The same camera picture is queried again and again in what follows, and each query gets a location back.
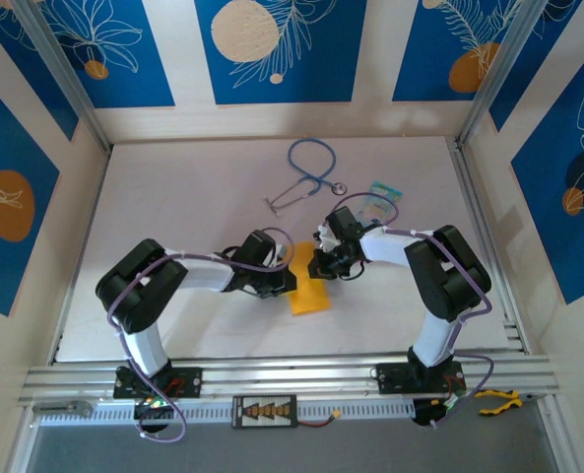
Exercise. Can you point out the blue stethoscope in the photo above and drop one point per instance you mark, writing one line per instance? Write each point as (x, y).
(339, 187)

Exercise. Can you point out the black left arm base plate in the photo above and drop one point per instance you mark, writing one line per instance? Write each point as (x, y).
(188, 382)

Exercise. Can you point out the orange paper sheet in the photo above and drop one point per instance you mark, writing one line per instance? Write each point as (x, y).
(311, 298)

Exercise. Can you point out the blue wet wipes packet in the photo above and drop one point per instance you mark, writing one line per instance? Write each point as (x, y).
(377, 207)

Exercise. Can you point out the small metal bracket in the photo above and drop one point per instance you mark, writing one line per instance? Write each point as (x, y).
(77, 408)

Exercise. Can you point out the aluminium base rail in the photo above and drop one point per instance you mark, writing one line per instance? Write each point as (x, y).
(281, 374)

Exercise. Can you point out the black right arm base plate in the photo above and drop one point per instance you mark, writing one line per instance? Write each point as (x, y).
(390, 379)

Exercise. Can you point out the yellow black pliers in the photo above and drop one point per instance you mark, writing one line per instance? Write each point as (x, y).
(510, 404)

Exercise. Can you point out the black power distribution board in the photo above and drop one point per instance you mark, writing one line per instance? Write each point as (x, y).
(264, 411)

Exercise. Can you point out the aluminium corner post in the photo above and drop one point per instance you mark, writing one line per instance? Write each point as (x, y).
(64, 74)
(497, 74)

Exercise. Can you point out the aluminium side rail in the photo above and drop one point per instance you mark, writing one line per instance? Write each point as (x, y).
(471, 197)

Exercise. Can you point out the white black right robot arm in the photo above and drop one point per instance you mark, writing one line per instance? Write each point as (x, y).
(385, 251)

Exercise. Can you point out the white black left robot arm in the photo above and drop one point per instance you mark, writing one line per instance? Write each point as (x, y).
(208, 281)

